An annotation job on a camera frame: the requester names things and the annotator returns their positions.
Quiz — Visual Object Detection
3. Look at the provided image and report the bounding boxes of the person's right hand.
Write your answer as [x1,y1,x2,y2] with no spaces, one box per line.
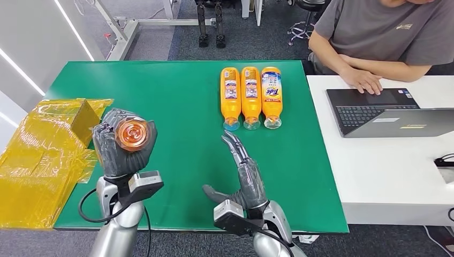
[339,66,384,96]

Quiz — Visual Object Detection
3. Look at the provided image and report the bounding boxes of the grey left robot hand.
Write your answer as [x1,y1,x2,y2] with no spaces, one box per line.
[92,108,158,179]

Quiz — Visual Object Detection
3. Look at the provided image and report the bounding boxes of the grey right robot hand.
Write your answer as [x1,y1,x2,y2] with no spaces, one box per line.
[202,130,268,210]

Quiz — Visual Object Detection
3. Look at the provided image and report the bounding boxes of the orange detergent bottle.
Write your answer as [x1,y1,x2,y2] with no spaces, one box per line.
[114,118,150,153]
[261,66,283,130]
[240,66,262,131]
[220,67,242,132]

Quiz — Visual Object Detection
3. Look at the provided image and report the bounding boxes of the dark grey laptop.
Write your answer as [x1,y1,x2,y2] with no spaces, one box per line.
[326,88,454,139]

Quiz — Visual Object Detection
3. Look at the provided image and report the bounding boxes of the person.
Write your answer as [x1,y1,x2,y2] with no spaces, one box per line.
[301,0,454,96]

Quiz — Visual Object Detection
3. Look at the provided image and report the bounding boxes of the yellow film-wrapped cardboard box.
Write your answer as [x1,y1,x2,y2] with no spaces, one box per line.
[0,99,114,230]

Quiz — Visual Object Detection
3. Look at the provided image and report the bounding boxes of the green table mat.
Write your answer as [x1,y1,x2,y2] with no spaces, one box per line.
[46,60,350,234]

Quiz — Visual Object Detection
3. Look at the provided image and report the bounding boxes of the black stool with chrome base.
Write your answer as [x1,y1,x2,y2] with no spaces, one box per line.
[286,0,327,47]

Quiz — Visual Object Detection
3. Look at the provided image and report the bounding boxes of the white desk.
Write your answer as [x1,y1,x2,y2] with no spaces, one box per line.
[306,75,454,227]

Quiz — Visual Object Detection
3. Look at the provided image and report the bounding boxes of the white furniture leg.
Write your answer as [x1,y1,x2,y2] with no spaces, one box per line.
[241,0,264,27]

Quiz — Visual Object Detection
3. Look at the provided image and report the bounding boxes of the black silver humanoid robot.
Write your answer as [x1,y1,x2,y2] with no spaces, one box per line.
[194,0,228,49]

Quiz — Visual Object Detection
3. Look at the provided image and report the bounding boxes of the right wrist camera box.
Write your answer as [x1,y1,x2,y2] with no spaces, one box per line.
[213,199,265,237]

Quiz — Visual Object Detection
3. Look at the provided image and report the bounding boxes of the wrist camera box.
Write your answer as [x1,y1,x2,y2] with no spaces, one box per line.
[128,171,164,207]
[213,199,265,237]

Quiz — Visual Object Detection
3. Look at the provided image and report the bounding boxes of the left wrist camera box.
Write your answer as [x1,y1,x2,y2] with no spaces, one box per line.
[128,171,164,207]

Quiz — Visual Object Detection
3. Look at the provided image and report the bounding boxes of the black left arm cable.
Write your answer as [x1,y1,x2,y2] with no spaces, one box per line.
[78,188,123,224]

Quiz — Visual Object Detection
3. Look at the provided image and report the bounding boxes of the black cable plug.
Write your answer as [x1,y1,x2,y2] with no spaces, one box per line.
[433,153,454,168]

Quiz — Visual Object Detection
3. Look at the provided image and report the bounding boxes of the white metal gantry frame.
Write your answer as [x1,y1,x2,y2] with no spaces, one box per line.
[74,0,217,62]

